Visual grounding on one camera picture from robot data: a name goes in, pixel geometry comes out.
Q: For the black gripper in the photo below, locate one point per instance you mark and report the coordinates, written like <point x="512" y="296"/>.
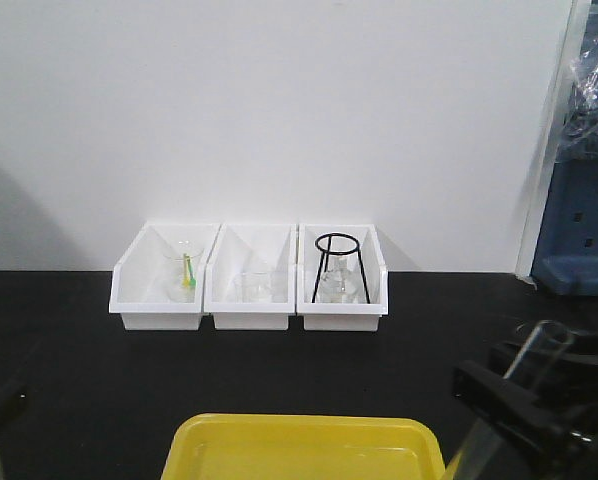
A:
<point x="562" y="419"/>

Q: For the clear glass test tube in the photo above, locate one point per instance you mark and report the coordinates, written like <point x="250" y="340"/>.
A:
<point x="506" y="406"/>

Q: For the yellow plastic tray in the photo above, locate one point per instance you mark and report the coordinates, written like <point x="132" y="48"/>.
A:
<point x="263" y="446"/>

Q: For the blue perforated equipment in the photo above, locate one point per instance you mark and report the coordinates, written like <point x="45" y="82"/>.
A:
<point x="566" y="255"/>

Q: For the clear flask right bin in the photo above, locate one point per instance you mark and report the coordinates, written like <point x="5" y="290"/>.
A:
<point x="338" y="284"/>

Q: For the left white storage bin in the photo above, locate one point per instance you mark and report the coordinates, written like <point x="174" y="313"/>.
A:
<point x="137" y="290"/>

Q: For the white storage bin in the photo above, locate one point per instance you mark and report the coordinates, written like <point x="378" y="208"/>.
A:
<point x="247" y="248"/>
<point x="351" y="317"/>
<point x="137" y="290"/>

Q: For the right white storage bin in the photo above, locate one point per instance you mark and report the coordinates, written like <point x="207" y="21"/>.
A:
<point x="351" y="317"/>

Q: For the yellow green stirrers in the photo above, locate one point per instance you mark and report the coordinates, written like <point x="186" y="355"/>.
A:
<point x="188" y="280"/>

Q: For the glass beaker with sticks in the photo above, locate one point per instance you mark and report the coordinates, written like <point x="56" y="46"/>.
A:
<point x="173" y="271"/>

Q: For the clear plastic bag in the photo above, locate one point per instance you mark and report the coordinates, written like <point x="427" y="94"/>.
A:
<point x="580" y="132"/>

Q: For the clear beaker middle bin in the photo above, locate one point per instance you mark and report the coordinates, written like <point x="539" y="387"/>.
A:
<point x="253" y="287"/>

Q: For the middle white storage bin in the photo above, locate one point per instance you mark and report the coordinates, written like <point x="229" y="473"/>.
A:
<point x="247" y="248"/>

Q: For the black wire tripod stand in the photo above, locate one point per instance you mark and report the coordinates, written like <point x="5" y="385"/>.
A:
<point x="333" y="244"/>

